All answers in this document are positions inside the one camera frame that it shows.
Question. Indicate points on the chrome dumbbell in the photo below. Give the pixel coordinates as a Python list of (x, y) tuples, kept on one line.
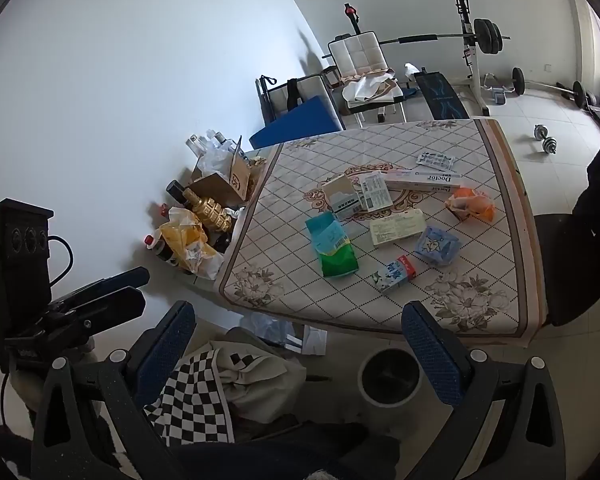
[(545, 139)]

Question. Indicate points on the grey white carton box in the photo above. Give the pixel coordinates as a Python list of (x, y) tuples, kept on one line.
[(340, 197)]

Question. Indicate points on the green packet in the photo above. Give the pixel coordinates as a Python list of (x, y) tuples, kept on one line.
[(339, 262)]

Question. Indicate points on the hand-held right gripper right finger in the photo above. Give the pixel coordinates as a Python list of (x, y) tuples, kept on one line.
[(432, 360)]

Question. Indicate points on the cola bottle with red cap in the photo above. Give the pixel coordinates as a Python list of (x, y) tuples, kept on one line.
[(157, 249)]

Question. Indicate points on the barbell with black plates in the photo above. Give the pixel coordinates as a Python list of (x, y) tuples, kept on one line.
[(485, 35)]

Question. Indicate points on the white paper bag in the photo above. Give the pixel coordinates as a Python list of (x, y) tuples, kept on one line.
[(312, 340)]

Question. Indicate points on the long white toothpaste box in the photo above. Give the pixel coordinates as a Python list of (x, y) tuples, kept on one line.
[(420, 179)]

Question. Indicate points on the light blue tissue packet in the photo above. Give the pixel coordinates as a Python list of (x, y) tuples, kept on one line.
[(437, 246)]

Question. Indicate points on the beige cloth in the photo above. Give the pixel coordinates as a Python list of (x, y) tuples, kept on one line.
[(262, 377)]

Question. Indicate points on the teal packet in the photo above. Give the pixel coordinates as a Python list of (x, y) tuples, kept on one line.
[(327, 232)]

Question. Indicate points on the dark wooden bar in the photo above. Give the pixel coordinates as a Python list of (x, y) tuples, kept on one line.
[(319, 377)]

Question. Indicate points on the clear plastic bag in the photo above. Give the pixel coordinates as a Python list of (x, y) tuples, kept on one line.
[(270, 331)]

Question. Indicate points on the white cloth on chair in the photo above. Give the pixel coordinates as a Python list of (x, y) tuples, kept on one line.
[(370, 89)]

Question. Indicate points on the long floor barbell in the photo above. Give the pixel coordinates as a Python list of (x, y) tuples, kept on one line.
[(550, 87)]

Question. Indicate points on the small milk carton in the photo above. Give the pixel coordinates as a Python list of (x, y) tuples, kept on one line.
[(394, 274)]

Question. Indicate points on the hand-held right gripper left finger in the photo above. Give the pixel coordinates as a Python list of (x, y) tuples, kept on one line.
[(167, 345)]

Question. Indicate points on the white padded chair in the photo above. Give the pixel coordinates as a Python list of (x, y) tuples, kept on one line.
[(355, 55)]

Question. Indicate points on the blue board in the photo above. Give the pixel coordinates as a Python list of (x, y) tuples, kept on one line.
[(300, 125)]

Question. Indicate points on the black weight bench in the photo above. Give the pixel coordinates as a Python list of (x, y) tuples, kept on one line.
[(442, 95)]

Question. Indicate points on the cardboard box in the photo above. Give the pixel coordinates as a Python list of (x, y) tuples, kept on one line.
[(230, 180)]

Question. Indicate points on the clear glass bottle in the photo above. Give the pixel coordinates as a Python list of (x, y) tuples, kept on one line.
[(219, 140), (196, 145)]

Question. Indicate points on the gold textured bottle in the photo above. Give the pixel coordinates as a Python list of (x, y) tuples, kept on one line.
[(210, 211)]

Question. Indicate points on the black stand with red knob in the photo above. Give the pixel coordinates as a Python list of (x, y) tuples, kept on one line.
[(351, 12)]

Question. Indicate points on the black white checkered cloth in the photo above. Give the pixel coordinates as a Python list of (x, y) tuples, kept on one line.
[(195, 400)]

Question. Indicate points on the dark glass bottle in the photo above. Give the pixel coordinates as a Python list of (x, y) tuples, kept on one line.
[(176, 191)]

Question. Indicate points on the white labelled box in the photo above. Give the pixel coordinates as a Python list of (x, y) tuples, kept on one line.
[(376, 191)]

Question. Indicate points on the orange plastic bag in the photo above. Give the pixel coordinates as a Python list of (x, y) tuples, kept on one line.
[(472, 205)]

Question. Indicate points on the yellow plastic bag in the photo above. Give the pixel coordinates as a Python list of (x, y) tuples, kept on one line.
[(190, 245)]

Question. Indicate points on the folding chair with black frame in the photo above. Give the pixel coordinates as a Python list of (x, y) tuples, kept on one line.
[(280, 97)]

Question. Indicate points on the white round waste bin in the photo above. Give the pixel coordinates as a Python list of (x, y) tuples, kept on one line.
[(390, 377)]

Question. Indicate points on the white blue sachet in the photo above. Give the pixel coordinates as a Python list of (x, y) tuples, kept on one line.
[(436, 161)]

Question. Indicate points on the cream flat box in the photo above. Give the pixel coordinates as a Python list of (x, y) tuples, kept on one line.
[(397, 227)]

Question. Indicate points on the white barbell rack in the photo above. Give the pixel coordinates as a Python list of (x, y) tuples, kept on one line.
[(467, 70)]

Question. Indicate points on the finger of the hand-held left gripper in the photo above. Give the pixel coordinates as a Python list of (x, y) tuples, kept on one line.
[(115, 305), (115, 280)]

